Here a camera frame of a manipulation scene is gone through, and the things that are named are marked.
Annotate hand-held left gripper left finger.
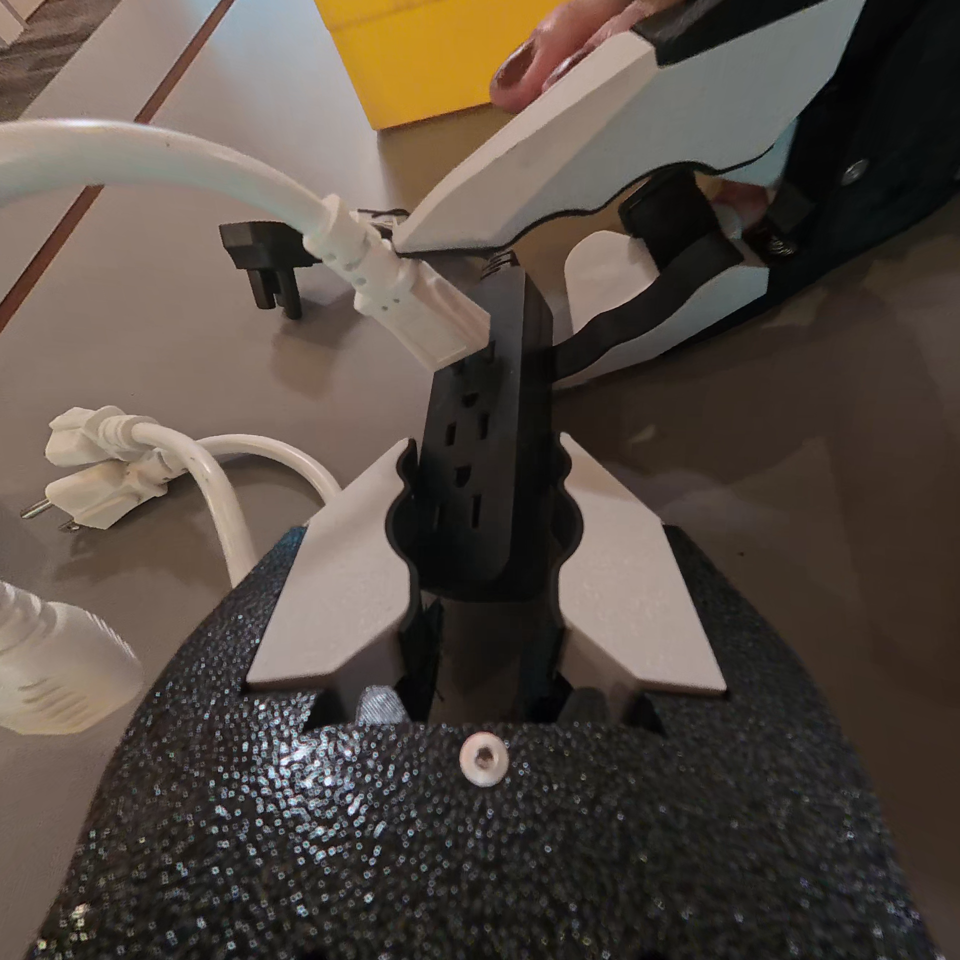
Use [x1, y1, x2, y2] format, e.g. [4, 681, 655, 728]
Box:
[246, 438, 421, 723]

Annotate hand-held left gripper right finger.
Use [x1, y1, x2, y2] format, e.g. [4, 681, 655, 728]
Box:
[549, 432, 729, 723]

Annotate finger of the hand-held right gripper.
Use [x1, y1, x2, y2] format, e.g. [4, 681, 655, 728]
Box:
[555, 178, 772, 390]
[393, 2, 867, 258]

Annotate black power strip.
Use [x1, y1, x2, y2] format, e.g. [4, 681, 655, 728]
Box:
[416, 251, 560, 601]

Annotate black angled plug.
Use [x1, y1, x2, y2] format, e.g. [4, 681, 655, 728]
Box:
[219, 210, 410, 321]

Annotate yellow plastic bin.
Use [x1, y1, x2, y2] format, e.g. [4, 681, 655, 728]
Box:
[313, 0, 571, 132]

